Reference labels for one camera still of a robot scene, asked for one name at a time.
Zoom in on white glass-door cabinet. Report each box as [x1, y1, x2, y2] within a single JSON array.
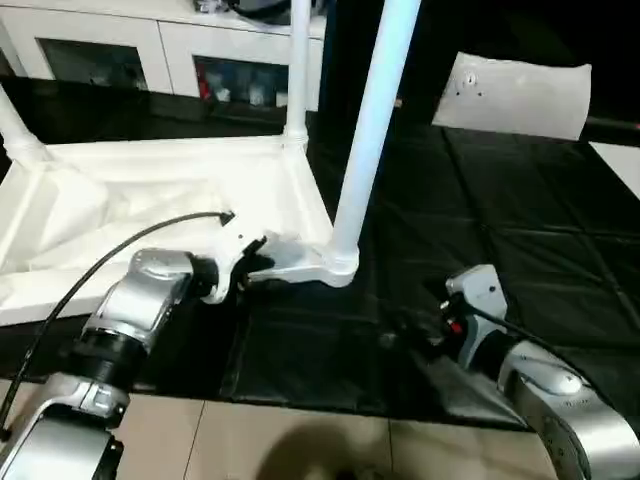
[[0, 0, 327, 112]]

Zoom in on white sheet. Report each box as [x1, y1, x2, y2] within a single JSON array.
[[589, 141, 640, 203]]

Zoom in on grey bag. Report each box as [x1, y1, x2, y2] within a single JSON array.
[[228, 0, 293, 23]]

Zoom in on white flat panel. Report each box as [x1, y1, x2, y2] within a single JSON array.
[[430, 51, 594, 142]]

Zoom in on clear small items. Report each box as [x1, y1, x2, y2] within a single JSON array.
[[194, 0, 235, 15]]

